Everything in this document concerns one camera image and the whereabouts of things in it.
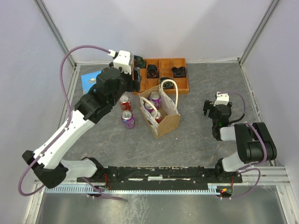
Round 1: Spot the red cola can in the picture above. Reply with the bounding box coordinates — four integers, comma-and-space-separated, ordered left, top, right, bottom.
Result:
151, 110, 162, 124
119, 94, 132, 111

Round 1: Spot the purple can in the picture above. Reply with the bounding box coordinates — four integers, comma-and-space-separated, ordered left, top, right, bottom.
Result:
149, 91, 161, 109
121, 110, 135, 129
144, 100, 155, 113

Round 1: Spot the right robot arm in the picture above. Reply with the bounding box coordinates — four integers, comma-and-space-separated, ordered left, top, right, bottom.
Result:
203, 100, 277, 182

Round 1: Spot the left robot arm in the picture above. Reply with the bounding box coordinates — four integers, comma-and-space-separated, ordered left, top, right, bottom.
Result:
22, 50, 142, 189

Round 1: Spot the brown canvas bag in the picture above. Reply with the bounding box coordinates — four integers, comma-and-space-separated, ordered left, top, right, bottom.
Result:
138, 80, 180, 138

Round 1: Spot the orange wooden divided tray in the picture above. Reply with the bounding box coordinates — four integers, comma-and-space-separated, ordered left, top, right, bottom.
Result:
133, 58, 189, 95

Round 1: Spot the blue printed folded cloth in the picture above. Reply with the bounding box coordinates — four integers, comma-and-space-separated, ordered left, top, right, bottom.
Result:
81, 70, 101, 95

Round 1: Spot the purple can back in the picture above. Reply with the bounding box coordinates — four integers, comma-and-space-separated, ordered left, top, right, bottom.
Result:
149, 91, 161, 109

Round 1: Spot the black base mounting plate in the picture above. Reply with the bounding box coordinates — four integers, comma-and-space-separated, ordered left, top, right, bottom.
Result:
87, 166, 242, 191

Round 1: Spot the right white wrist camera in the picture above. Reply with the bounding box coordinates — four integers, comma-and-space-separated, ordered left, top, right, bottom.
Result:
214, 91, 229, 106

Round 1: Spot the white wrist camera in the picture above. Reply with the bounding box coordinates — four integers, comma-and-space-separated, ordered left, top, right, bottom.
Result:
214, 91, 229, 106
108, 49, 134, 75

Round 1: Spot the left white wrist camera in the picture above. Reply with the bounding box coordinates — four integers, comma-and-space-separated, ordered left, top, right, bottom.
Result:
108, 49, 134, 75

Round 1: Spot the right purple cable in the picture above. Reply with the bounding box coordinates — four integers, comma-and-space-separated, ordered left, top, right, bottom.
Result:
219, 91, 269, 200

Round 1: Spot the aluminium frame rail front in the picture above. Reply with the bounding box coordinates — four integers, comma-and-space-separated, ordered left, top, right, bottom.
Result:
34, 165, 290, 186

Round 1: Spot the right aluminium corner post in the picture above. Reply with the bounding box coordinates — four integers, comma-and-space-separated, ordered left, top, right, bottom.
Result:
238, 0, 280, 67

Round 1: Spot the aluminium corner post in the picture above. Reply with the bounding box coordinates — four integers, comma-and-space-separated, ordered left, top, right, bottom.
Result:
238, 0, 280, 67
33, 0, 69, 54

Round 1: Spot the left aluminium corner post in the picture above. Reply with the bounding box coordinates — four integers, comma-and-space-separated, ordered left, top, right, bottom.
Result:
33, 0, 69, 54

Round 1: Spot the blue slotted cable duct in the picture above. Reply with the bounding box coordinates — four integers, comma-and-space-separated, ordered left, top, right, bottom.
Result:
44, 184, 220, 195

